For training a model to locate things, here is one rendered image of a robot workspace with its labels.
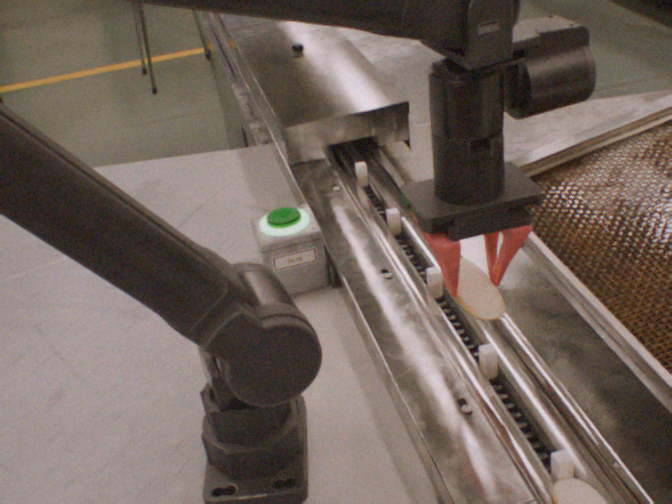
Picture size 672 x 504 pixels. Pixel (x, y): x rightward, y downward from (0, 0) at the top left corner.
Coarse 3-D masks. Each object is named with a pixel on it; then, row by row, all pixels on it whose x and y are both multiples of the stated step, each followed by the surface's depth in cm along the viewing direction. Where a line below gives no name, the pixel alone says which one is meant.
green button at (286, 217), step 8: (280, 208) 94; (288, 208) 94; (272, 216) 93; (280, 216) 93; (288, 216) 93; (296, 216) 92; (272, 224) 92; (280, 224) 92; (288, 224) 92; (296, 224) 92
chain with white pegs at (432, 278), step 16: (336, 144) 122; (352, 160) 118; (368, 192) 110; (384, 208) 105; (400, 224) 99; (400, 240) 98; (416, 256) 95; (432, 272) 86; (432, 288) 87; (448, 304) 86; (448, 320) 84; (464, 336) 82; (480, 352) 75; (496, 352) 74; (480, 368) 76; (496, 368) 75; (496, 384) 76; (512, 400) 73; (512, 416) 71; (528, 432) 70; (544, 448) 68; (560, 464) 62
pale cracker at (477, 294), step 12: (468, 264) 76; (468, 276) 74; (480, 276) 74; (468, 288) 73; (480, 288) 73; (492, 288) 73; (468, 300) 72; (480, 300) 71; (492, 300) 71; (480, 312) 70; (492, 312) 70; (504, 312) 70
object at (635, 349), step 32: (640, 128) 96; (544, 160) 96; (608, 160) 93; (640, 160) 92; (640, 192) 87; (544, 224) 87; (576, 224) 86; (608, 224) 84; (640, 224) 83; (544, 256) 81; (576, 288) 76; (608, 320) 71; (640, 352) 68
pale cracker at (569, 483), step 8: (560, 480) 63; (568, 480) 63; (576, 480) 63; (560, 488) 62; (568, 488) 62; (576, 488) 62; (584, 488) 62; (592, 488) 62; (560, 496) 61; (568, 496) 61; (576, 496) 61; (584, 496) 61; (592, 496) 61; (600, 496) 61
